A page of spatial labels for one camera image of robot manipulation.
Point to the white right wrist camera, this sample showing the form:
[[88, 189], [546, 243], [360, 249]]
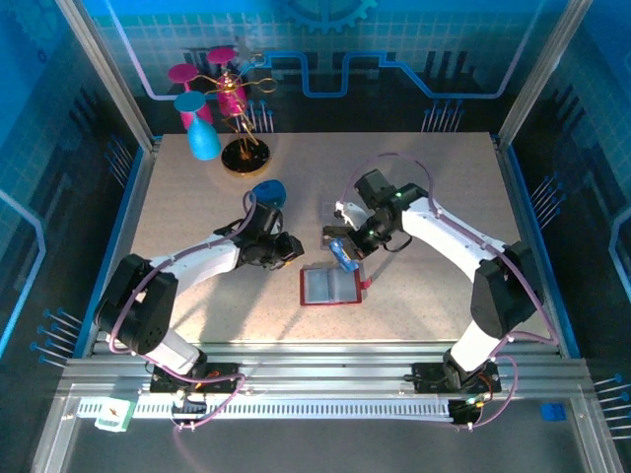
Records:
[[354, 211]]

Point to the small blue block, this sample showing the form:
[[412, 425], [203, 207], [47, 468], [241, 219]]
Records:
[[552, 412]]

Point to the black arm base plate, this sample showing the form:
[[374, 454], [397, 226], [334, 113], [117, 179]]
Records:
[[429, 377], [222, 377]]

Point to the aluminium frame post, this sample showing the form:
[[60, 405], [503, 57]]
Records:
[[542, 74], [109, 74]]

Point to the pink wine glass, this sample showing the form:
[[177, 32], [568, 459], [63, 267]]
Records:
[[220, 55], [183, 73]]

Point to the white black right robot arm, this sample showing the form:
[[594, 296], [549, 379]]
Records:
[[443, 231]]

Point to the green white tag box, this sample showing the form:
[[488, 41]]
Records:
[[114, 415]]

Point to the blue wine glass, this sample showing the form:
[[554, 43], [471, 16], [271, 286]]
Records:
[[203, 140]]

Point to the aluminium front frame beam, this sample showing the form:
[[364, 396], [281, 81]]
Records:
[[320, 367]]

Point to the red leather card holder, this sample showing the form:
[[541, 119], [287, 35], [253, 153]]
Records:
[[320, 288]]

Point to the aluminium side rail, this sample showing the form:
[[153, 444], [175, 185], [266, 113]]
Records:
[[514, 187], [140, 187]]

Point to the small black circuit board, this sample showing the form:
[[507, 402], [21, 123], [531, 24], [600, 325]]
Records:
[[194, 408], [463, 410]]

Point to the black VIP credit card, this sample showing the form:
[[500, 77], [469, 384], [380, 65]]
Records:
[[334, 230]]

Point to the blue and white small container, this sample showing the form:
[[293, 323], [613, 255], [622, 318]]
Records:
[[270, 191]]

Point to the blue VIP credit card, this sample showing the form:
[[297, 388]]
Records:
[[340, 257]]

